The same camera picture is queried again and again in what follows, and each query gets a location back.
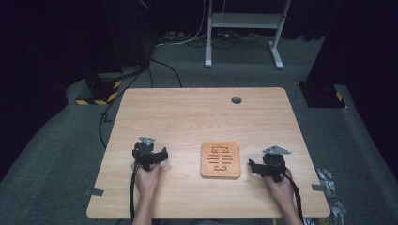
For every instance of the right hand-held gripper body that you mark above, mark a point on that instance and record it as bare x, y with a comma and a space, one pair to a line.
276, 162

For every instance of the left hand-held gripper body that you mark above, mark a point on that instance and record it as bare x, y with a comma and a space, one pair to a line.
143, 150

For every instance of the orange cut-out pattern coaster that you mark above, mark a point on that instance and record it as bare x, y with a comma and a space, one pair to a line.
221, 170

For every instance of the person's left hand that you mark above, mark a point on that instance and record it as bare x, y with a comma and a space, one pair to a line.
147, 181

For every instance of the person's right hand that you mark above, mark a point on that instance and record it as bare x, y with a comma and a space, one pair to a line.
281, 190

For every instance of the grey tape piece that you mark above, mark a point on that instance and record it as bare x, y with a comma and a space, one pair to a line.
94, 192
318, 187

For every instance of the clear plastic wrap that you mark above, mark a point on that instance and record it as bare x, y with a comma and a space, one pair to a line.
327, 182
338, 212

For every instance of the black yellow-striped stand base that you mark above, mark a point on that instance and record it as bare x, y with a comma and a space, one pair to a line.
100, 93

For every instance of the power strip with plugs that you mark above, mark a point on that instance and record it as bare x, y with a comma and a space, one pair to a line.
172, 36

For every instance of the tall black equipment column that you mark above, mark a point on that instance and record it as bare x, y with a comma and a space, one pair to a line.
128, 34

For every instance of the white metal stand frame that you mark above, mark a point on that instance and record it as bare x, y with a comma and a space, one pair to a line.
244, 21

